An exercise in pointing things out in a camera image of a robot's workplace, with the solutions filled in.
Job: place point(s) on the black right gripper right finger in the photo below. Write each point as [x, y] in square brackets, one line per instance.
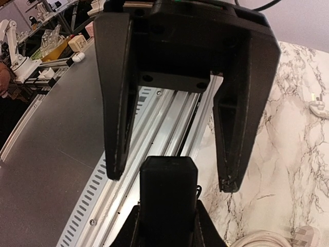
[206, 234]

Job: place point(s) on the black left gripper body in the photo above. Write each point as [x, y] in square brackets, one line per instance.
[178, 44]

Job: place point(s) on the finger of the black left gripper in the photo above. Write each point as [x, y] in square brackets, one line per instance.
[239, 103]
[115, 97]

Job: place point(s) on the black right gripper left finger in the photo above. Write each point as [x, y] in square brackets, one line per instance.
[128, 235]

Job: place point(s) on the black power adapter with cable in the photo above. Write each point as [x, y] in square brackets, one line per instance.
[168, 186]

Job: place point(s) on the long white power strip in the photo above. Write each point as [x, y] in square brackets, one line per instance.
[317, 107]

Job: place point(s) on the pink round power strip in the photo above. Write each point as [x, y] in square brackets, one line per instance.
[304, 236]

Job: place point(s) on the background shelf with clutter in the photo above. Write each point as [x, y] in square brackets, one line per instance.
[24, 67]

